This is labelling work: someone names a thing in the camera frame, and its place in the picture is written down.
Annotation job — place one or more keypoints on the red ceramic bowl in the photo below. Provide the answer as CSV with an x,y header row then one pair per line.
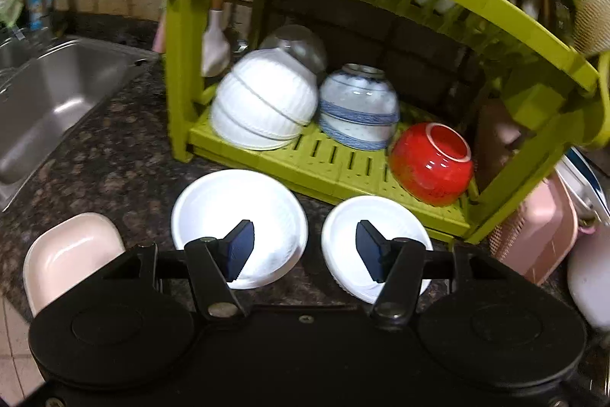
x,y
432,162

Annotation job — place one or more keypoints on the beige rice paddle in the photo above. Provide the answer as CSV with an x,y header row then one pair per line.
x,y
591,29

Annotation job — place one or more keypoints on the white disposable bowl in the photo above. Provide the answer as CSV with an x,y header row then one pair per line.
x,y
273,224
338,240

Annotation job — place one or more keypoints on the green plastic dish rack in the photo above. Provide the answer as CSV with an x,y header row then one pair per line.
x,y
444,57

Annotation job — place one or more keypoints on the pink plastic basket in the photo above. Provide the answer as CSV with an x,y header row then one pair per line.
x,y
541,232

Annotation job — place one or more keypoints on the stainless steel sink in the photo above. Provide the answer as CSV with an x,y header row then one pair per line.
x,y
47,97

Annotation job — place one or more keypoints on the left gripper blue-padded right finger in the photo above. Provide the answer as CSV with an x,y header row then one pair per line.
x,y
398,264

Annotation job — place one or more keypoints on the pink handled white spoon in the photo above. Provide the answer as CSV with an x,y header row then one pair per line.
x,y
216,48

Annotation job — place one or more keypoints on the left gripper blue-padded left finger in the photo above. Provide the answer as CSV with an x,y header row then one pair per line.
x,y
212,264

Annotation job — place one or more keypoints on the stacked white ceramic bowls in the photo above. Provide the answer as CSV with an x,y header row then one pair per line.
x,y
265,101

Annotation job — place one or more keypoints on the pink square plate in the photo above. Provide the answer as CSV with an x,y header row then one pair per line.
x,y
67,254

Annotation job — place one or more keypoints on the white rice cooker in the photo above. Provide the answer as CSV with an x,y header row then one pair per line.
x,y
589,277

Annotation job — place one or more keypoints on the blue patterned ceramic bowls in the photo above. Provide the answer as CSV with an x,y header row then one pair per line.
x,y
358,107

